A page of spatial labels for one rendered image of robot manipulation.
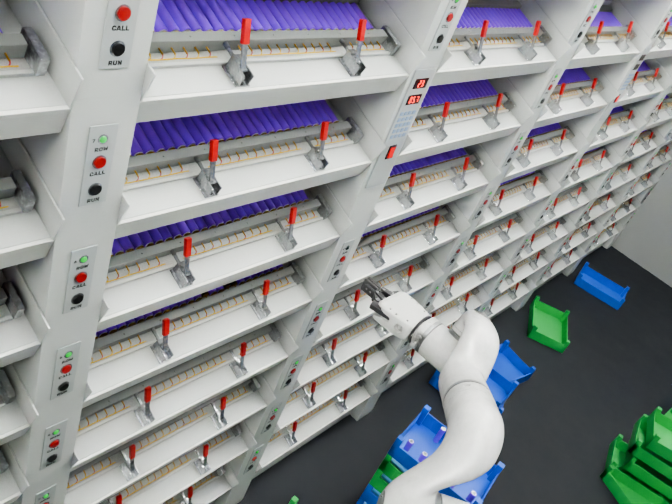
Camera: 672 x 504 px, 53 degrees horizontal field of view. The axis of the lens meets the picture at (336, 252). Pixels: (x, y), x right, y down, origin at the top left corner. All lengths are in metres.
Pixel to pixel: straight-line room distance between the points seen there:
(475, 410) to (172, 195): 0.59
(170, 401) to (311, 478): 1.05
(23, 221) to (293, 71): 0.47
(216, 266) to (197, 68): 0.43
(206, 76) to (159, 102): 0.10
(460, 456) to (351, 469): 1.52
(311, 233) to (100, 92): 0.72
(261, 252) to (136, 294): 0.29
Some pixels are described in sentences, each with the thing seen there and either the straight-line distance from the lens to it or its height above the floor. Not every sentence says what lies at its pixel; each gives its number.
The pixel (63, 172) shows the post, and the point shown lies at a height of 1.46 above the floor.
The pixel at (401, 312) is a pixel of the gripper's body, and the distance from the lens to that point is 1.48.
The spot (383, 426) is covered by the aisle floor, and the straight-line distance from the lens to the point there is 2.78.
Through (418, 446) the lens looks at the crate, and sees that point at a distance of 2.22.
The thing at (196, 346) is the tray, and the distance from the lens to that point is 1.42.
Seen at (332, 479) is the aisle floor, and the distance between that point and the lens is 2.54.
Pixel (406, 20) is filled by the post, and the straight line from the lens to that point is 1.35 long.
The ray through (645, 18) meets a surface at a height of 1.65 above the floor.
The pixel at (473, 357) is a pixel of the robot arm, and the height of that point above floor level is 1.17.
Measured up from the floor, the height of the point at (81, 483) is 0.58.
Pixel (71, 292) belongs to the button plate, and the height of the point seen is 1.24.
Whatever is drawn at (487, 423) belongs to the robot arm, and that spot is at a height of 1.25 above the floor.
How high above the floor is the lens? 1.96
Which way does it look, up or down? 34 degrees down
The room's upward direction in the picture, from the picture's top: 23 degrees clockwise
